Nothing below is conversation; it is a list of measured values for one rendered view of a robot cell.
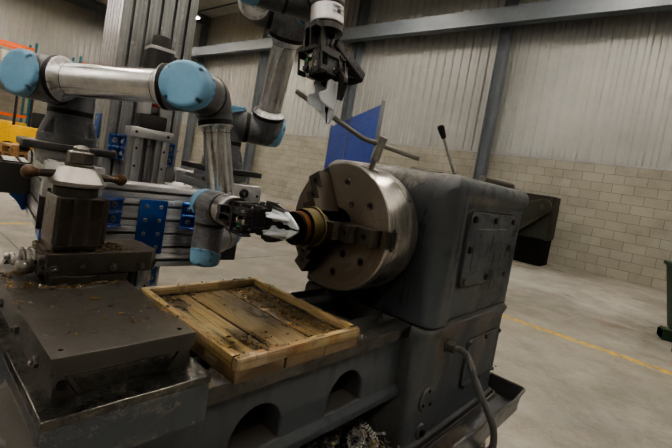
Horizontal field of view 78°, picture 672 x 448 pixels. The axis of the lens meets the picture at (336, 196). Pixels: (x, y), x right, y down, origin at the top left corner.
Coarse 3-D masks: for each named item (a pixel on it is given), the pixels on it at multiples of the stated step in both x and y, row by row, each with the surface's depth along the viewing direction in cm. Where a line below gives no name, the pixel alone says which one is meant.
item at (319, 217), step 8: (304, 208) 93; (312, 208) 94; (296, 216) 89; (304, 216) 89; (312, 216) 90; (320, 216) 92; (304, 224) 88; (312, 224) 90; (320, 224) 91; (304, 232) 88; (312, 232) 90; (320, 232) 91; (288, 240) 91; (296, 240) 90; (304, 240) 89; (312, 240) 90; (320, 240) 93
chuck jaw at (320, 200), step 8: (328, 168) 105; (312, 176) 102; (320, 176) 101; (328, 176) 103; (312, 184) 102; (320, 184) 100; (328, 184) 102; (312, 192) 99; (320, 192) 99; (328, 192) 101; (312, 200) 96; (320, 200) 98; (328, 200) 100; (336, 200) 102; (320, 208) 96; (328, 208) 99; (336, 208) 101
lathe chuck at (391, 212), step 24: (336, 168) 103; (360, 168) 98; (336, 192) 102; (360, 192) 97; (384, 192) 94; (336, 216) 107; (360, 216) 97; (384, 216) 92; (408, 216) 97; (408, 240) 97; (336, 264) 100; (360, 264) 96; (384, 264) 93; (336, 288) 100; (360, 288) 100
